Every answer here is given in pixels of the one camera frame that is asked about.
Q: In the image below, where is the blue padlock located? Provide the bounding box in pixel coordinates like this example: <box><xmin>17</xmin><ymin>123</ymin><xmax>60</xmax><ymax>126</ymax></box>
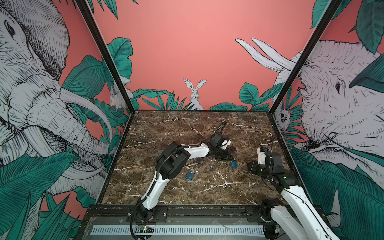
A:
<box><xmin>186</xmin><ymin>171</ymin><xmax>200</xmax><ymax>181</ymax></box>
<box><xmin>231</xmin><ymin>161</ymin><xmax>238</xmax><ymax>169</ymax></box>

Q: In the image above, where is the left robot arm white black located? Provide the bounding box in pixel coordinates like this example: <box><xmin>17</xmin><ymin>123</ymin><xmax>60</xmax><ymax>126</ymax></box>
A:
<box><xmin>130</xmin><ymin>132</ymin><xmax>237</xmax><ymax>240</ymax></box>

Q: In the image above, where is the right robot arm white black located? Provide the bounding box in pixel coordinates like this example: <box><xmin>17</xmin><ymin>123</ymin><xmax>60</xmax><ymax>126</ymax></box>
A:
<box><xmin>247</xmin><ymin>147</ymin><xmax>339</xmax><ymax>240</ymax></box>

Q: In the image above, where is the dark grey padlock centre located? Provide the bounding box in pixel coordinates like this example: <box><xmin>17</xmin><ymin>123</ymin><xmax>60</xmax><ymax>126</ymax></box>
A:
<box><xmin>194</xmin><ymin>158</ymin><xmax>203</xmax><ymax>165</ymax></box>

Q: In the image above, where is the small green circuit board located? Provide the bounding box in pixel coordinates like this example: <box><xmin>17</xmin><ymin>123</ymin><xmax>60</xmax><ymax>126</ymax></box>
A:
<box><xmin>135</xmin><ymin>225</ymin><xmax>155</xmax><ymax>235</ymax></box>

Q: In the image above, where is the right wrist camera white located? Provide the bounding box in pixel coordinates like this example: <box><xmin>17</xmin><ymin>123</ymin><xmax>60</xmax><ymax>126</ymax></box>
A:
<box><xmin>257</xmin><ymin>147</ymin><xmax>268</xmax><ymax>165</ymax></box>

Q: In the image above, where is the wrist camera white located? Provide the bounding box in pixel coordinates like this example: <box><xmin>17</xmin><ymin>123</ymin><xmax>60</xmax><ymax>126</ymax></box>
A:
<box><xmin>257</xmin><ymin>147</ymin><xmax>268</xmax><ymax>165</ymax></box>
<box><xmin>221</xmin><ymin>140</ymin><xmax>232</xmax><ymax>150</ymax></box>

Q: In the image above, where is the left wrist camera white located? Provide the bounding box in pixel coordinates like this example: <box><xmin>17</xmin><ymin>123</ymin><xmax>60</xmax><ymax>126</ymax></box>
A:
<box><xmin>221</xmin><ymin>140</ymin><xmax>232</xmax><ymax>150</ymax></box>

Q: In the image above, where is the left camera black cable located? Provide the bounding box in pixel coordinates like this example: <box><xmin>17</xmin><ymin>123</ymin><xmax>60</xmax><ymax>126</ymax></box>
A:
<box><xmin>215</xmin><ymin>121</ymin><xmax>229</xmax><ymax>135</ymax></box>

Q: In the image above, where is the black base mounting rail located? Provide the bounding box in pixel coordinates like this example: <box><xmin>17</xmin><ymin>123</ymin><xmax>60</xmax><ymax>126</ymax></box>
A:
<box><xmin>83</xmin><ymin>204</ymin><xmax>319</xmax><ymax>224</ymax></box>

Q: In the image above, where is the white slotted cable duct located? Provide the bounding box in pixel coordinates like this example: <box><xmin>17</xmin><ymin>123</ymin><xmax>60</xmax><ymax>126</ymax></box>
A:
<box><xmin>90</xmin><ymin>225</ymin><xmax>264</xmax><ymax>237</ymax></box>

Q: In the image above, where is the right black corner post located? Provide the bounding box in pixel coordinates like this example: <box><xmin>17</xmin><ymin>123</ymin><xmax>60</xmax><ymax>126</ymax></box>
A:
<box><xmin>268</xmin><ymin>0</ymin><xmax>342</xmax><ymax>116</ymax></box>

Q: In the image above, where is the black corner post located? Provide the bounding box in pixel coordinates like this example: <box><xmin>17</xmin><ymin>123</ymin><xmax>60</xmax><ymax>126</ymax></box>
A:
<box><xmin>76</xmin><ymin>0</ymin><xmax>136</xmax><ymax>116</ymax></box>
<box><xmin>268</xmin><ymin>0</ymin><xmax>342</xmax><ymax>116</ymax></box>

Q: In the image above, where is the left black corner post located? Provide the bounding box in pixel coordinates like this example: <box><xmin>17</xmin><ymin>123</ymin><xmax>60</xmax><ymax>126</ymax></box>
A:
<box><xmin>76</xmin><ymin>0</ymin><xmax>136</xmax><ymax>116</ymax></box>

